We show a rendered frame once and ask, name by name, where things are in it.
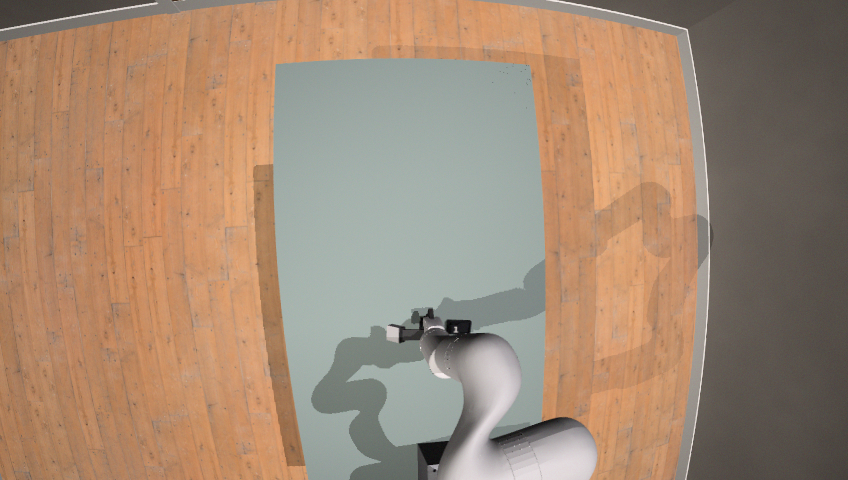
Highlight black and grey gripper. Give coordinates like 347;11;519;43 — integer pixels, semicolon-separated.
420;309;445;333

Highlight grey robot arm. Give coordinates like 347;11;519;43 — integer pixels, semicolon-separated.
387;324;598;480

